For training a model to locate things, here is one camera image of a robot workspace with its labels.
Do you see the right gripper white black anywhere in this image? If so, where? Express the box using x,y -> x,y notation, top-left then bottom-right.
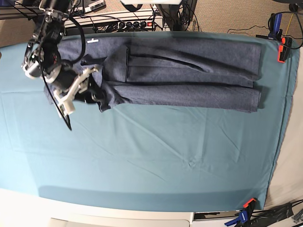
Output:
48,64 -> 106,105

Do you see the blue-grey heathered T-shirt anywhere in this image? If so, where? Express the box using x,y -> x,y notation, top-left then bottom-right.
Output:
42,36 -> 262,114

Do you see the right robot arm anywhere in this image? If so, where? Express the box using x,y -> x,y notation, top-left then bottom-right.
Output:
21,0 -> 106,110

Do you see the teal table cloth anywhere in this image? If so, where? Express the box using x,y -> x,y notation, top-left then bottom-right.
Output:
0,32 -> 300,212

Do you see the white power strip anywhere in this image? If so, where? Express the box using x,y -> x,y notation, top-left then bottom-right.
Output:
75,13 -> 164,33

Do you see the blue clamp top right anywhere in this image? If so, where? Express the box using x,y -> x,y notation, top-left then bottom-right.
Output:
268,13 -> 283,40

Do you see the orange black clamp top right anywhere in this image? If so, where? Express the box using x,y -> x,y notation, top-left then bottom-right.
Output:
277,37 -> 293,63

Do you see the orange blue clamp bottom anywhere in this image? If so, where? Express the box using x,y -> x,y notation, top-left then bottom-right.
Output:
224,198 -> 257,227

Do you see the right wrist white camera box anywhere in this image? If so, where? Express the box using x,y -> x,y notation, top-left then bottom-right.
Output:
58,100 -> 75,116

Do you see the black cable bundle bottom right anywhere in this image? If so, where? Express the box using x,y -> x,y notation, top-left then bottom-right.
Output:
250,200 -> 303,227

